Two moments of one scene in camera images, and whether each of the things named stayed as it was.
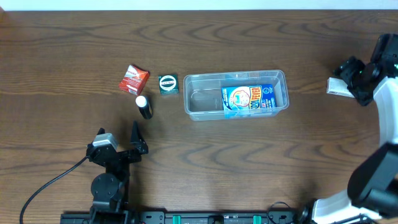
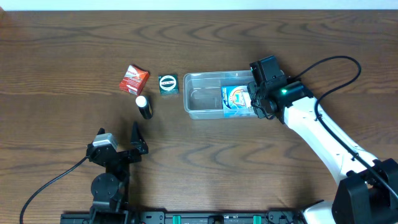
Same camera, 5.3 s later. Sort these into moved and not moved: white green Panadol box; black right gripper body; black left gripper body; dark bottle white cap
Moved: white green Panadol box; black right gripper body
Not moved: black left gripper body; dark bottle white cap
